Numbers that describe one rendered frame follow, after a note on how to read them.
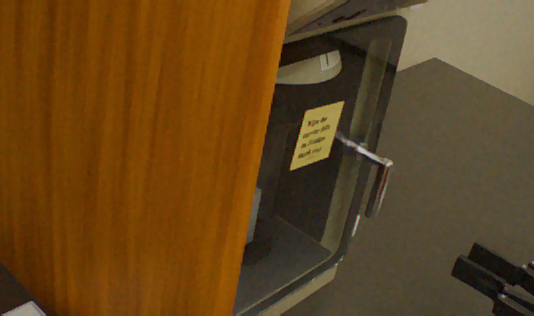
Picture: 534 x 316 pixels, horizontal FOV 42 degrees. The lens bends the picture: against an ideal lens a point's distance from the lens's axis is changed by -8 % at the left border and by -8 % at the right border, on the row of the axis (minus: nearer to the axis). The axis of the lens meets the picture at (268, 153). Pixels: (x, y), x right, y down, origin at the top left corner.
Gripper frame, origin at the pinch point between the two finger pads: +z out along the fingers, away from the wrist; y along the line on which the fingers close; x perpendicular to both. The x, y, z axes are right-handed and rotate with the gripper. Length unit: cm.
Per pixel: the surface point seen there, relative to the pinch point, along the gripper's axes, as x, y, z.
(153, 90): -21.3, 34.5, 26.1
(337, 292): 20.1, -4.5, 21.5
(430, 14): 4, -107, 66
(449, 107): 18, -83, 44
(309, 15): -30.9, 26.5, 16.4
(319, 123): -13.1, 10.9, 22.5
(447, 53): 20, -127, 66
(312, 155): -8.8, 10.8, 22.5
